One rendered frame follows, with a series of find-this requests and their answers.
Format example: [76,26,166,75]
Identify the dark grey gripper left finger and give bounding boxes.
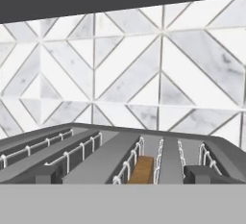
[4,164,63,185]

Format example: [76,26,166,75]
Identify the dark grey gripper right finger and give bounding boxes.
[183,164,245,185]

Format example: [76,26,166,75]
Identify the brown bread slice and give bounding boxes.
[127,155,155,185]

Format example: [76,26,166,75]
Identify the grey toaster with wire racks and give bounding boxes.
[0,122,246,185]

